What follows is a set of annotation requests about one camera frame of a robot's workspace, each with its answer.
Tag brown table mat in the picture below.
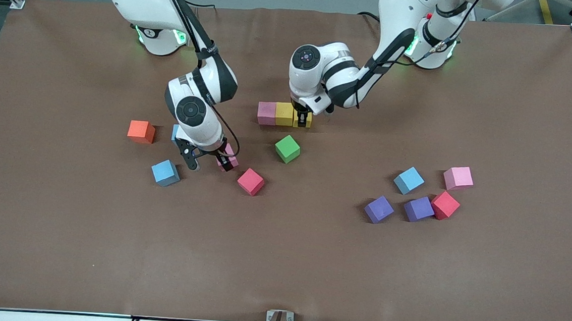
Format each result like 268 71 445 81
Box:
0 0 572 321

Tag pink foam cube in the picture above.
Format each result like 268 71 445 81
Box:
257 101 277 126
219 143 241 172
442 165 475 192

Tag red foam cube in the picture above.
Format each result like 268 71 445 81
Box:
236 167 266 197
430 190 461 222

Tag purple foam cube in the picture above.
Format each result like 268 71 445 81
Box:
402 195 436 223
363 194 396 225

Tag yellow foam cube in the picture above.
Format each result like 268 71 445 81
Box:
292 110 313 129
274 102 296 127

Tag green foam cube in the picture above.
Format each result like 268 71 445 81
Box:
274 134 302 165

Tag orange foam cube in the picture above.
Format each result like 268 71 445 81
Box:
127 120 157 145

